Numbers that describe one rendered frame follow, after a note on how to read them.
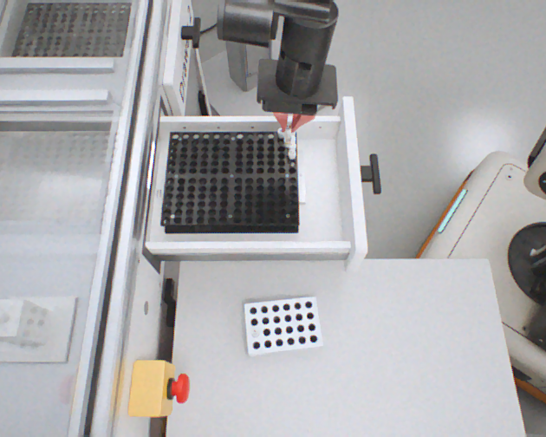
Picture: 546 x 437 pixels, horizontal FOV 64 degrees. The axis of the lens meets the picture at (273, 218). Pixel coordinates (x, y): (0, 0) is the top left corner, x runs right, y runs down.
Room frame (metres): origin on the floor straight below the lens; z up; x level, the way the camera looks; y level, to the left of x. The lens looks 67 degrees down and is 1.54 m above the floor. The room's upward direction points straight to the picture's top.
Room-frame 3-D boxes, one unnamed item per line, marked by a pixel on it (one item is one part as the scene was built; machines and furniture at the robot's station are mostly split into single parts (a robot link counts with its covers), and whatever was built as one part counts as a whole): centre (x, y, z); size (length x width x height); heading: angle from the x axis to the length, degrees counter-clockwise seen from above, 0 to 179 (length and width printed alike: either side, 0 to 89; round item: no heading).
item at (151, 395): (0.02, 0.17, 0.88); 0.07 x 0.05 x 0.07; 1
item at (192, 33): (0.67, 0.16, 0.91); 0.07 x 0.04 x 0.01; 1
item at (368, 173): (0.36, -0.16, 0.91); 0.07 x 0.04 x 0.01; 1
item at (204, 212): (0.35, 0.07, 0.87); 0.22 x 0.18 x 0.06; 91
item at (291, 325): (0.13, -0.02, 0.78); 0.12 x 0.08 x 0.04; 97
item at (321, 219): (0.35, 0.08, 0.86); 0.40 x 0.26 x 0.06; 91
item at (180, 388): (0.02, 0.13, 0.88); 0.04 x 0.03 x 0.04; 1
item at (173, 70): (0.67, 0.19, 0.87); 0.29 x 0.02 x 0.11; 1
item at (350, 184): (0.36, -0.13, 0.87); 0.29 x 0.02 x 0.11; 1
